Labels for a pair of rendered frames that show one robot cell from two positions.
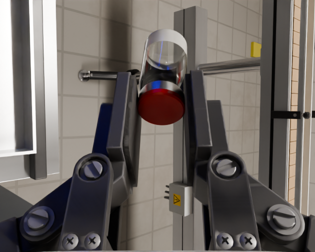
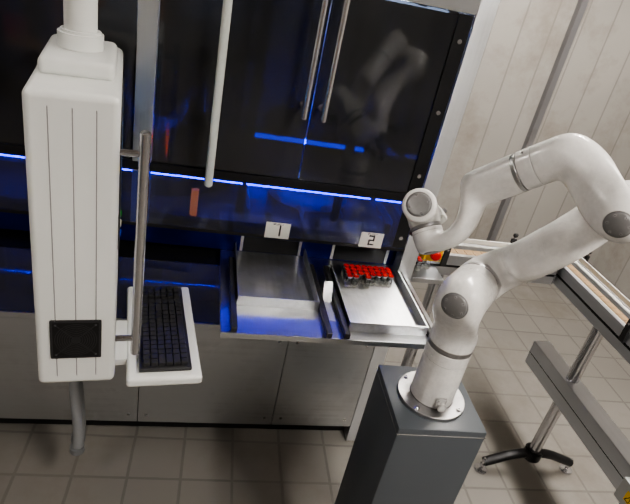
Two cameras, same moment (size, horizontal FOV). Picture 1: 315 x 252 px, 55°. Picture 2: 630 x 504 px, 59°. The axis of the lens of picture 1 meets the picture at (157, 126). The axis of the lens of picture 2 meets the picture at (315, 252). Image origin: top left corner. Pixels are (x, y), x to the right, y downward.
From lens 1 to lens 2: 1.61 m
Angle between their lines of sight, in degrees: 64
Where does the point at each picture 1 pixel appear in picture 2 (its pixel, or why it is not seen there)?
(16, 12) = (405, 300)
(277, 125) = not seen: outside the picture
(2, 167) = (417, 339)
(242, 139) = not seen: outside the picture
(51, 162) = not seen: hidden behind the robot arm
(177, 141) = (596, 452)
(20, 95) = (416, 320)
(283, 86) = (611, 318)
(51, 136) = not seen: hidden behind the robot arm
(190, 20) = (538, 352)
